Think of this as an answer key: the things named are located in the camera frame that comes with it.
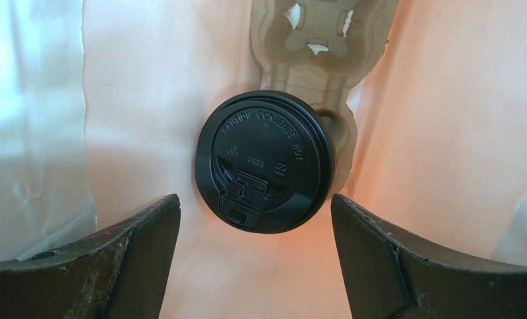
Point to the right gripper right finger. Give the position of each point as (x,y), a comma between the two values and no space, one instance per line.
(390,272)

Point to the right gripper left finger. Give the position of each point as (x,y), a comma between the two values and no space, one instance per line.
(118,272)

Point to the orange paper bag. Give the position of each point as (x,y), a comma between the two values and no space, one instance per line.
(442,143)

